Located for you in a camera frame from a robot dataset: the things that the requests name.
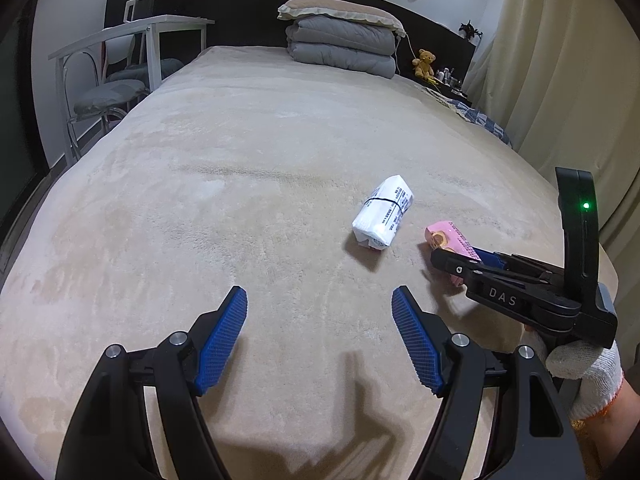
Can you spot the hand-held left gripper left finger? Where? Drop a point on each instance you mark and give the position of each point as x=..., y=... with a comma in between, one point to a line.
x=222, y=335

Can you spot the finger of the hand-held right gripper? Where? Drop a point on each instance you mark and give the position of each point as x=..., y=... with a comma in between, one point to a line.
x=445, y=260
x=490, y=257

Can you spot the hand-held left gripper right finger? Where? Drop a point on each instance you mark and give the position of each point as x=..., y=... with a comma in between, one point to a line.
x=415, y=340

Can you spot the small pink box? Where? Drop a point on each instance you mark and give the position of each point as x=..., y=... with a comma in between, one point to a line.
x=450, y=237

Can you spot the person's right forearm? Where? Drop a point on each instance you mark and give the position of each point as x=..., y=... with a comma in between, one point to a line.
x=625, y=415

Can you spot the person's right hand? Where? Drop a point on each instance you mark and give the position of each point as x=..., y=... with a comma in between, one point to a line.
x=595, y=365

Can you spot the white bag roll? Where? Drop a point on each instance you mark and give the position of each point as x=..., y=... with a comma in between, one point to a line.
x=382, y=210

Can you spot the blue patterned cloth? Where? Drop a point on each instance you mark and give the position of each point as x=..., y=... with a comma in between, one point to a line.
x=480, y=120

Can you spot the bed with beige blanket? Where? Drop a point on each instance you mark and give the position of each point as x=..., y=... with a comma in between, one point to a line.
x=225, y=185

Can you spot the cream printed cloth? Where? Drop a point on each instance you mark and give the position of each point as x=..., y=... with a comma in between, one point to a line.
x=434, y=92

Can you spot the cream curtain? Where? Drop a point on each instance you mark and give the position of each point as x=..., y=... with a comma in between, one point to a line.
x=550, y=85

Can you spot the cluster of small bottles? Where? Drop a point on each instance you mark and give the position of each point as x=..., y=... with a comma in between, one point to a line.
x=447, y=77

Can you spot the brown teddy bear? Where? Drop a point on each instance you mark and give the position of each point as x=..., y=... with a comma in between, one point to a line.
x=425, y=62

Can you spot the folded grey quilt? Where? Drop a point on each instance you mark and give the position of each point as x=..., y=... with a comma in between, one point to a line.
x=340, y=32
x=345, y=62

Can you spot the dark plant ornament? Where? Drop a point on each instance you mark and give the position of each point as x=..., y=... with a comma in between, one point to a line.
x=471, y=30

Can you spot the grey cushion chair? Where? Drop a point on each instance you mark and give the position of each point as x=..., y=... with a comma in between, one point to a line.
x=110, y=96

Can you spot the beige pillow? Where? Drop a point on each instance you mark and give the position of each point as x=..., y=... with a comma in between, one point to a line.
x=340, y=10

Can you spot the dark framed glass door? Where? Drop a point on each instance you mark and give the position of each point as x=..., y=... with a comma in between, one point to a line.
x=15, y=160

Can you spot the white-backed chair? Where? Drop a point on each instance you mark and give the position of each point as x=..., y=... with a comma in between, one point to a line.
x=145, y=67

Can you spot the black headboard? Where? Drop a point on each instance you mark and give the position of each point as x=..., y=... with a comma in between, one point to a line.
x=240, y=15

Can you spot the white desk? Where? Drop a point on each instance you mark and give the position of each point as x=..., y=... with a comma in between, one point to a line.
x=150, y=22

